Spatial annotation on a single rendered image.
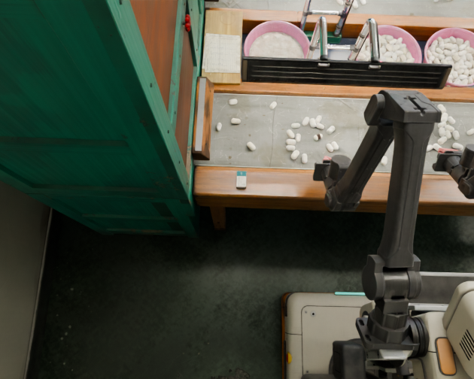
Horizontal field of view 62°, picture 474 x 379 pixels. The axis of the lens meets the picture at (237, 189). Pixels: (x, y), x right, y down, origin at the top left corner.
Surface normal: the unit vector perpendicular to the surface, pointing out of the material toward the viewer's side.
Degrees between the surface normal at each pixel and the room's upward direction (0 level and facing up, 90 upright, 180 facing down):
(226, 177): 0
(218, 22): 0
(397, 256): 32
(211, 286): 0
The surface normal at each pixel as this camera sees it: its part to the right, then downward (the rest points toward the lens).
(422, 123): 0.11, 0.27
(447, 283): 0.01, -0.27
